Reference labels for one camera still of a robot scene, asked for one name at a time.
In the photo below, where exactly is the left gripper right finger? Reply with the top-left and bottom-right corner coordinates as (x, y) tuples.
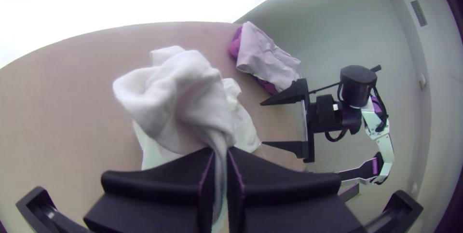
(227, 147), (362, 233)

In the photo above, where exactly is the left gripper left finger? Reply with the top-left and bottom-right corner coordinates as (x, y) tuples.
(83, 147), (217, 233)

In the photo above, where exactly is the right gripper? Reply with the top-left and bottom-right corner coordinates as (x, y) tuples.
(260, 78), (339, 164)

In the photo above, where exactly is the white t-shirt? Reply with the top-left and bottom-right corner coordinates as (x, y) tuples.
(112, 45), (262, 226)

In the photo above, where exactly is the pile of folded clothes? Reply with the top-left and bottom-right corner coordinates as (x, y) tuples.
(228, 21), (301, 96)

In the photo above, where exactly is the wall air vent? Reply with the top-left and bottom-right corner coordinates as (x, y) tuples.
(410, 0), (428, 28)

